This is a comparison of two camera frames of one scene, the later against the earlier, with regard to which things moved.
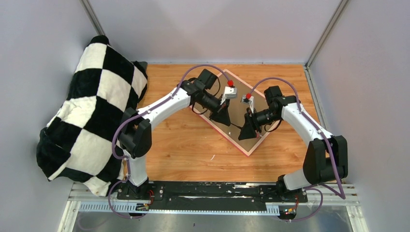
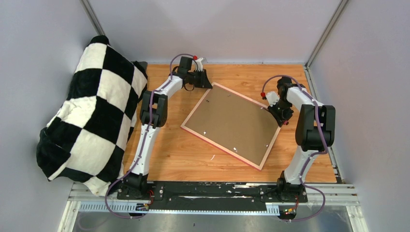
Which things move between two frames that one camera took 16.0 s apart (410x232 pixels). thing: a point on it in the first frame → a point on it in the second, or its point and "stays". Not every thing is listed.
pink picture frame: x=229 y=72 → x=235 y=124
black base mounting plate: x=210 y=195 stays
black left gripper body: x=211 y=103 → x=196 y=79
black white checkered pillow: x=79 y=141 stays
